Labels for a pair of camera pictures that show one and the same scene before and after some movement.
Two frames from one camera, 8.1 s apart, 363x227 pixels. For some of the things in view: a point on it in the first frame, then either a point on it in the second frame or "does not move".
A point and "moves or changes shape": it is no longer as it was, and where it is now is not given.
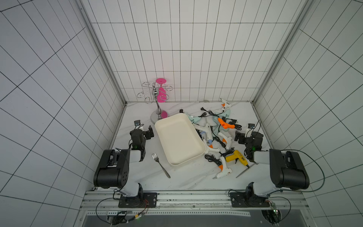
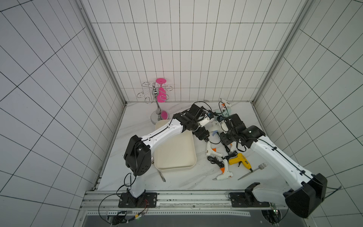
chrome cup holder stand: [155, 91] does not move
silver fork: [154, 156] to [152, 161]
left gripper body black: [147, 135] to [199, 131]
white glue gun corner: [226, 104] does not move
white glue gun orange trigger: [225, 170] moves or changes shape
